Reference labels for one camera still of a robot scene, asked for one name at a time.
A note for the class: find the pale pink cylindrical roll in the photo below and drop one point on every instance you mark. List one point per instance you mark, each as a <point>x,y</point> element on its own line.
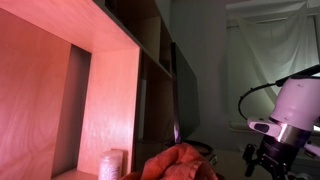
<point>110,165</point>

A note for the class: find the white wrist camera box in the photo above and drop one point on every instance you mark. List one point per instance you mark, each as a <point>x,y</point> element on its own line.
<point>312,150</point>

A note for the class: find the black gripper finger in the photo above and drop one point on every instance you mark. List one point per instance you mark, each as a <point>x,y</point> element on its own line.
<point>250,160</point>

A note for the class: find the black computer monitor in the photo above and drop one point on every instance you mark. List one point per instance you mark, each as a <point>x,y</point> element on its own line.
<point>185,96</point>

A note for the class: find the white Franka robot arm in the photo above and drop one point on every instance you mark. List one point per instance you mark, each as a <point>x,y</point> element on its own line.
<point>296,100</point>

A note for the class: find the light wooden shelf unit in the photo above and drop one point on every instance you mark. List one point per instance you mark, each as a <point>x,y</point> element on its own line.
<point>50,83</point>

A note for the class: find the dark round tray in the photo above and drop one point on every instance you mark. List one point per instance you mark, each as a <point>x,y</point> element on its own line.
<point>200,147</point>

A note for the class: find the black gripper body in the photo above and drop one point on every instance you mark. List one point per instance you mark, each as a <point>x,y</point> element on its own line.
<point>276,156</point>

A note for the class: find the orange terry towel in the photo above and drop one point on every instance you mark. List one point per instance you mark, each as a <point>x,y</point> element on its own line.
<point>176,165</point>

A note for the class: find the white hanging sheet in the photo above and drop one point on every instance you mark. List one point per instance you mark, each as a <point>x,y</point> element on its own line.
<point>276,43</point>

